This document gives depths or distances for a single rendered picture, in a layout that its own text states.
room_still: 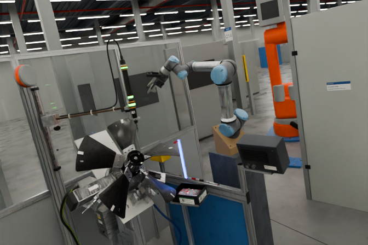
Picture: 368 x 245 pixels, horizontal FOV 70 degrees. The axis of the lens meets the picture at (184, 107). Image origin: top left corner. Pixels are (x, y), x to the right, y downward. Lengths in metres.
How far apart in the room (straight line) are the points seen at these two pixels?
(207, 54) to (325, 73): 3.55
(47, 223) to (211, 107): 4.41
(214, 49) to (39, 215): 4.88
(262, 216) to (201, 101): 3.81
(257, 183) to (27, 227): 1.77
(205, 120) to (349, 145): 3.54
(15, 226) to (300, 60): 2.84
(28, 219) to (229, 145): 1.59
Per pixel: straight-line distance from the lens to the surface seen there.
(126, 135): 1.92
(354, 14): 2.84
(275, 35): 5.33
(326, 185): 3.32
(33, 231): 2.44
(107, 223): 2.16
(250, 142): 1.63
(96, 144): 1.78
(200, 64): 2.04
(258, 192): 2.34
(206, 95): 5.95
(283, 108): 5.30
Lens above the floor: 1.77
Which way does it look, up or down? 9 degrees down
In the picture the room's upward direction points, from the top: 11 degrees counter-clockwise
